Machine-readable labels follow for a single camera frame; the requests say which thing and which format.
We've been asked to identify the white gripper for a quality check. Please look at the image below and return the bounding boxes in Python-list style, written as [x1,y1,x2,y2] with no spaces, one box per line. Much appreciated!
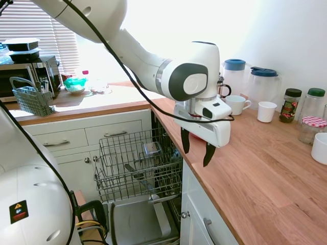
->
[173,101,232,168]

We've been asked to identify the stainless dishwasher door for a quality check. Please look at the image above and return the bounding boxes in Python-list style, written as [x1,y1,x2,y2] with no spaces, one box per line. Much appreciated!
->
[109,195,180,245]

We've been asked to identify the clear plastic container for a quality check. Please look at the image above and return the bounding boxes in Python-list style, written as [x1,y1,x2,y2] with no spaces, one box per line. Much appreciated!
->
[143,141,164,157]

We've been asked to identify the white cabinet door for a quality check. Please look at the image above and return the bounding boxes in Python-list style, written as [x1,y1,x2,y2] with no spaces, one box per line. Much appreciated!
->
[180,160,240,245]

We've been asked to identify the large white mug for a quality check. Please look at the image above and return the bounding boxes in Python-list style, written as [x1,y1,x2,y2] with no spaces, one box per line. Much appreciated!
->
[224,95,252,116]

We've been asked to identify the black utensil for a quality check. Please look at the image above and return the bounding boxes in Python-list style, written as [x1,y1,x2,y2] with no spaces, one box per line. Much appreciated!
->
[124,163,154,190]

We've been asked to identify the narrow white drawer front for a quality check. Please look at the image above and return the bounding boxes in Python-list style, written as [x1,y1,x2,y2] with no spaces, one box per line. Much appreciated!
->
[84,119,143,145]

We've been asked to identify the small white cup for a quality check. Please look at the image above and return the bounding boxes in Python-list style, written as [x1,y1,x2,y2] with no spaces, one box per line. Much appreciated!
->
[256,101,278,123]

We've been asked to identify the clear pitcher round blue lid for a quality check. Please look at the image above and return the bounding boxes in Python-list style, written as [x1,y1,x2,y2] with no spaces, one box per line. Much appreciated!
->
[222,59,248,97]

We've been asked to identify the clear pitcher spouted blue lid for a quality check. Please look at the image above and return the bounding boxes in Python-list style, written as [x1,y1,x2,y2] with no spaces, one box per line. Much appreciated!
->
[248,66,281,111]

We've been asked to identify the dark jar black lid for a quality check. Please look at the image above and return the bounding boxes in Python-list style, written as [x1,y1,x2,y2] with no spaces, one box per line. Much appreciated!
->
[278,88,302,124]

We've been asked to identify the clear glass dish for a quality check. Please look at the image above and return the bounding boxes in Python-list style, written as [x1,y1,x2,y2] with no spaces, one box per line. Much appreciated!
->
[88,85,113,95]

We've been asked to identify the glass jar red chequered lid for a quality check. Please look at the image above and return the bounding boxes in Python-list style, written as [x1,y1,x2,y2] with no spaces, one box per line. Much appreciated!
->
[298,116,327,145]

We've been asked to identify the black mounting clamp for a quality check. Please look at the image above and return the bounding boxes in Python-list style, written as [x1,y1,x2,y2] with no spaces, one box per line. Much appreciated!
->
[76,200,108,245]

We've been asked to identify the clear jar green lid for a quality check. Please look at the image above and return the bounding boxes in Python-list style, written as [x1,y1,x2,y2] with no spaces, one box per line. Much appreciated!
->
[297,87,326,124]

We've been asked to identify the white cylindrical container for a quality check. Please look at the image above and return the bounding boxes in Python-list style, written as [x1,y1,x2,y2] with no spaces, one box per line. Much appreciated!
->
[311,132,327,163]

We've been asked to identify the wide white drawer front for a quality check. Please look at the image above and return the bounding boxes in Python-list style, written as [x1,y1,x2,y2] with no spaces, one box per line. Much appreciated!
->
[24,128,88,154]

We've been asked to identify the wooden mounting board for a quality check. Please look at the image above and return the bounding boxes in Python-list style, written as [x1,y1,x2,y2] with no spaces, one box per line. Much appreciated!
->
[72,189,111,245]

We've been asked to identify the green lidded bowl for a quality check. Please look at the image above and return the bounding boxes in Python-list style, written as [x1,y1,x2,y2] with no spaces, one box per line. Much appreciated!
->
[63,76,88,95]

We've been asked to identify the grey cutlery basket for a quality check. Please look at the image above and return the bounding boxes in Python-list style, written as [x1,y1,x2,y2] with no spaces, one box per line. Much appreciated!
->
[9,77,56,118]

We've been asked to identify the stainless steel microwave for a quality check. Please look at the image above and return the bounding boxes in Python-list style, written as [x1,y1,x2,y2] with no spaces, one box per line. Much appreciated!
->
[0,55,63,103]

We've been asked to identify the black food container white lid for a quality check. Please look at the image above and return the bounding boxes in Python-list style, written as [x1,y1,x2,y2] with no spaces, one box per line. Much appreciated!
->
[8,48,41,62]
[2,37,41,52]

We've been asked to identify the window blinds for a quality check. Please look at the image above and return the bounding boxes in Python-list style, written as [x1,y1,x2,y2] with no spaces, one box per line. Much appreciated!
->
[0,0,78,75]

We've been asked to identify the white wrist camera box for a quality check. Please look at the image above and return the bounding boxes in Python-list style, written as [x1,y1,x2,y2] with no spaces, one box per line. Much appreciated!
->
[201,100,232,121]

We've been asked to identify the glass French press black handle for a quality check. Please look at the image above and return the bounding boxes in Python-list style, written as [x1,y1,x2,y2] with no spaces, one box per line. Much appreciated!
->
[217,76,232,99]

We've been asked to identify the metal cabinet bar handle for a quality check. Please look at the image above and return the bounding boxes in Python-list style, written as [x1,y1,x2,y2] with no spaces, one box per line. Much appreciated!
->
[203,217,217,241]

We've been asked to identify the wire dishwasher upper rack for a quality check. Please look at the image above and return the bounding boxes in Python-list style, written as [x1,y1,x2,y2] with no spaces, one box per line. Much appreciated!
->
[93,128,183,204]

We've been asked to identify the metal drawer handle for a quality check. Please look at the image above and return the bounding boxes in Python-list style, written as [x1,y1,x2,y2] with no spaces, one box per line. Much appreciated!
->
[42,139,71,147]
[103,130,128,138]

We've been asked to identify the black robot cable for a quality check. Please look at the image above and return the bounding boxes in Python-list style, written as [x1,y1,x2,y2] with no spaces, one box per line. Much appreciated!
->
[0,99,77,245]
[62,0,235,125]

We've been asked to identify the yellow cable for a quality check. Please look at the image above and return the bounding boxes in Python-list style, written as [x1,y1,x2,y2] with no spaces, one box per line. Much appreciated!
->
[76,220,107,241]

